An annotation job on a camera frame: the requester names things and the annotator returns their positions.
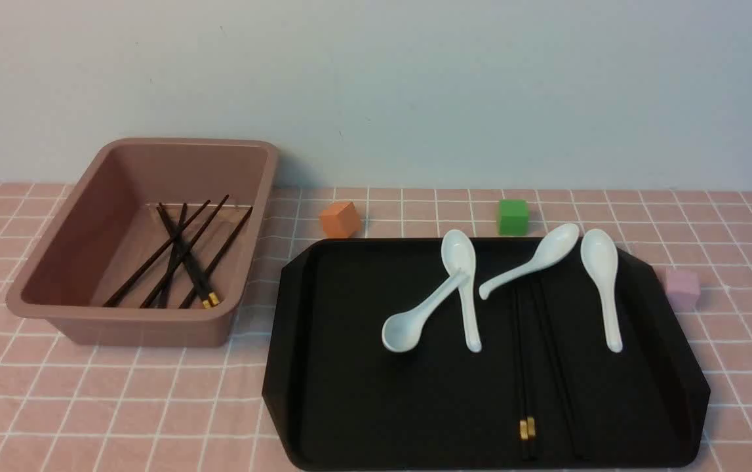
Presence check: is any orange cube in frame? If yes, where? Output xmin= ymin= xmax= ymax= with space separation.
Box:
xmin=319 ymin=201 xmax=363 ymax=239

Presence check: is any white ceramic spoon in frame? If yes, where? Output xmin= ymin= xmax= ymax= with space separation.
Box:
xmin=441 ymin=228 xmax=483 ymax=353
xmin=381 ymin=271 xmax=469 ymax=353
xmin=580 ymin=228 xmax=623 ymax=353
xmin=479 ymin=223 xmax=580 ymax=300

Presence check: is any green cube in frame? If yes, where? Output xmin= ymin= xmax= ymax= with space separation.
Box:
xmin=498 ymin=199 xmax=530 ymax=237

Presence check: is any dark chopstick in bin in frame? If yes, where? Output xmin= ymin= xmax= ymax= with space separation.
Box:
xmin=204 ymin=206 xmax=253 ymax=307
xmin=156 ymin=203 xmax=188 ymax=308
xmin=102 ymin=200 xmax=210 ymax=307
xmin=141 ymin=195 xmax=229 ymax=309

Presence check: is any gold-tipped chopstick in bin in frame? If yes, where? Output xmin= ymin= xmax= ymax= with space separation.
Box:
xmin=158 ymin=203 xmax=212 ymax=309
xmin=157 ymin=205 xmax=212 ymax=309

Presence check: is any brown plastic bin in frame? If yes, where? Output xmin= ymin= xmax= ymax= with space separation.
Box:
xmin=6 ymin=138 xmax=279 ymax=347

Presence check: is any black rectangular tray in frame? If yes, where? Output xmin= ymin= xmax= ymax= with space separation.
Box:
xmin=262 ymin=239 xmax=711 ymax=470

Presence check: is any gold-tipped black chopstick on tray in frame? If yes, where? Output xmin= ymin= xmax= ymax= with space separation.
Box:
xmin=511 ymin=288 xmax=530 ymax=462
xmin=515 ymin=289 xmax=536 ymax=462

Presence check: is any pink cube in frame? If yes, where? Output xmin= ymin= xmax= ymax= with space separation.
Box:
xmin=663 ymin=269 xmax=702 ymax=313

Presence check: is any pink checkered tablecloth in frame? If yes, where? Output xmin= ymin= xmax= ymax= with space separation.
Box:
xmin=0 ymin=182 xmax=752 ymax=471

